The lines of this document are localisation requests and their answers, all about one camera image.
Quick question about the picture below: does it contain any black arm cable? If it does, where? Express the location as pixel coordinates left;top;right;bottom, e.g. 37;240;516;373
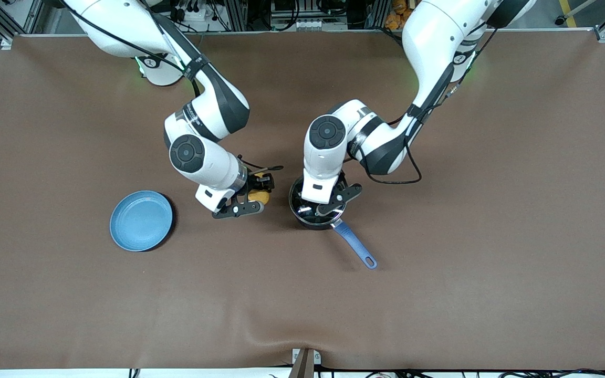
355;29;498;185
64;0;285;177

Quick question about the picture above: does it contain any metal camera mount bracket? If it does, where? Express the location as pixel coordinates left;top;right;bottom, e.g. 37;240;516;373
291;348;322;378

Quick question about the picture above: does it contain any white terminal block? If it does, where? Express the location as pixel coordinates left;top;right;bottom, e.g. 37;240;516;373
271;18;348;32

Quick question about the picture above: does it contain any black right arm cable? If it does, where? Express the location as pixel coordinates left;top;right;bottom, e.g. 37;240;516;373
64;0;285;177

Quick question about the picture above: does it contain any black pot blue handle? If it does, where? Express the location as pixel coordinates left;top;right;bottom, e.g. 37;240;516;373
288;176;378;270

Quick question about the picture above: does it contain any blue round plate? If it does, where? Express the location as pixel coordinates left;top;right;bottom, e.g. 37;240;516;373
110;190;174;252

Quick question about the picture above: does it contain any aluminium frame post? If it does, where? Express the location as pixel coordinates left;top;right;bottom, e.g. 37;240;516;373
224;0;248;32
368;0;390;29

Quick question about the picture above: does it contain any bag of orange snacks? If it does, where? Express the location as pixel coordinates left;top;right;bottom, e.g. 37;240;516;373
385;0;420;30

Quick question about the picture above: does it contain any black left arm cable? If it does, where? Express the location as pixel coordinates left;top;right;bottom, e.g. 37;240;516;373
355;29;498;185

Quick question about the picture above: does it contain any brown table mat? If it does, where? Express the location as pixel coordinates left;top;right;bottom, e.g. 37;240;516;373
0;29;605;371

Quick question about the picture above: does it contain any glass lid blue knob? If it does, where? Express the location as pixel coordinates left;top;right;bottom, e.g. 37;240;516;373
289;177;347;225

